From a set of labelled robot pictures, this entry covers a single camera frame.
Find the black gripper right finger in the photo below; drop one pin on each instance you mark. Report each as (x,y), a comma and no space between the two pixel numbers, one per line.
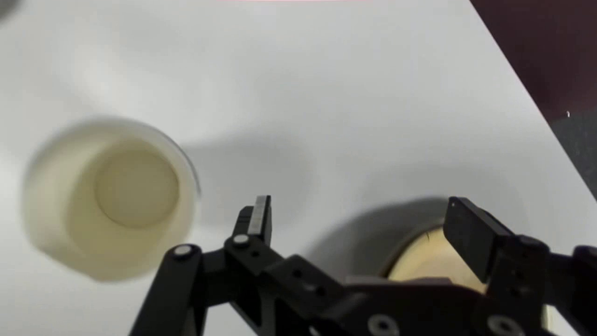
(478,235)

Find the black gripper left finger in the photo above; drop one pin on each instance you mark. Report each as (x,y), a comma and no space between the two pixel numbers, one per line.
(248,266)

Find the pale brown palm-leaf plate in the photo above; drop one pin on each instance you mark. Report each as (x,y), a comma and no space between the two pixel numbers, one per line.
(429,257)

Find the white paper cup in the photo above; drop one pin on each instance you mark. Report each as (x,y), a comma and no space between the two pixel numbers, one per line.
(112,197)

